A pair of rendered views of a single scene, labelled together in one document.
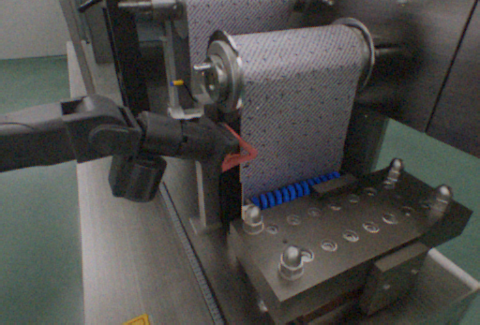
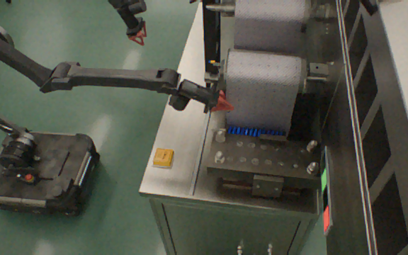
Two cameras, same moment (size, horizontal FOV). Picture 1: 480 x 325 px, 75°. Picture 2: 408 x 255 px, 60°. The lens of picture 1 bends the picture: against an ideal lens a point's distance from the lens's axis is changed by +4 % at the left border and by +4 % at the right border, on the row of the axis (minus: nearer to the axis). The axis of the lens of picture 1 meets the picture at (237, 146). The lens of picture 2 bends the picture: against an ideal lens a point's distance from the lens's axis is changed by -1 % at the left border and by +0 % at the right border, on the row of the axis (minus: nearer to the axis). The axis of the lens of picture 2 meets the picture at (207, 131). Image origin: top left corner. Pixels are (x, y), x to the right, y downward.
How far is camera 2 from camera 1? 0.86 m
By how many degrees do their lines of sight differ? 34
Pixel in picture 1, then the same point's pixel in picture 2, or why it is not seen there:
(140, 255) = (183, 127)
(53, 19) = not seen: outside the picture
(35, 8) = not seen: outside the picture
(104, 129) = (165, 87)
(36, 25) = not seen: outside the picture
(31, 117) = (147, 75)
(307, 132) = (263, 108)
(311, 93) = (265, 92)
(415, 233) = (283, 174)
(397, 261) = (263, 178)
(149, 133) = (182, 89)
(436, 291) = (292, 205)
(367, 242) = (258, 166)
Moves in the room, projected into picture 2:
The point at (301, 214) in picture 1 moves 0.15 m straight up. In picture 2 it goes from (245, 143) to (247, 115)
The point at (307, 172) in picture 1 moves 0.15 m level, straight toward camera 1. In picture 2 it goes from (265, 126) to (235, 146)
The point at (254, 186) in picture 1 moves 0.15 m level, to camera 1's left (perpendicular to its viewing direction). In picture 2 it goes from (233, 122) to (200, 105)
